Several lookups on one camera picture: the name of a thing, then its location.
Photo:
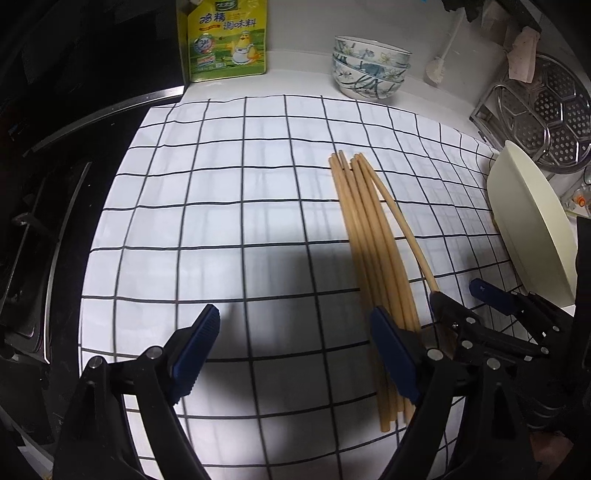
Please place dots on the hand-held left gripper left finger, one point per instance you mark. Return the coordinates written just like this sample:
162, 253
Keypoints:
196, 355

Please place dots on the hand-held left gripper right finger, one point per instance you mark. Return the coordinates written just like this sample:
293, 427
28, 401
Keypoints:
397, 360

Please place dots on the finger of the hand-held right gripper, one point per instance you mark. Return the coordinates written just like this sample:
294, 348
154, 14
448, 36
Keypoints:
491, 295
450, 311

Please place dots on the cream round plastic basin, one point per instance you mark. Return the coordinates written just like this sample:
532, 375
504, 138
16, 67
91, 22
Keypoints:
531, 230

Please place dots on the single wooden chopstick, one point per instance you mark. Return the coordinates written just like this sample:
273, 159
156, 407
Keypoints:
407, 230

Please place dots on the bundle of wooden chopsticks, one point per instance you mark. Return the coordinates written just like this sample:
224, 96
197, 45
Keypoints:
369, 258

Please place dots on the gas valve with orange knob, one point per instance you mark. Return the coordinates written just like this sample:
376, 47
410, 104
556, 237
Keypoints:
581, 201

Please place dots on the white black checked cloth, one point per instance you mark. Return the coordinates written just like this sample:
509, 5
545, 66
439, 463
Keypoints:
231, 207

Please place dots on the metal dish rack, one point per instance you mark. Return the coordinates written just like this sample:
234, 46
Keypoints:
491, 115

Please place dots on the stainless steel steamer tray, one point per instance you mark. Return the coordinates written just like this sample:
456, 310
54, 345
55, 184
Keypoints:
565, 117

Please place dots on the black gas stove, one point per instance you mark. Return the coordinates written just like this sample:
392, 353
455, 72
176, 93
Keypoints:
41, 221

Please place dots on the white dish brush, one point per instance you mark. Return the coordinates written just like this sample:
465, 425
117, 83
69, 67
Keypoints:
436, 69

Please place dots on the floral ceramic bowl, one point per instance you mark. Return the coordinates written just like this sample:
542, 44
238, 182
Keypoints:
369, 71
369, 50
369, 90

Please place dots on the pink hanging cloth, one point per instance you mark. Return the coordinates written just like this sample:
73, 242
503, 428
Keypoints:
524, 53

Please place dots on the dark hanging cloth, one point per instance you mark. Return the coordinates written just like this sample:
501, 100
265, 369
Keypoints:
471, 7

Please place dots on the yellow seasoning pouch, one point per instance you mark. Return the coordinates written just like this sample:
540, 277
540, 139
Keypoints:
226, 41

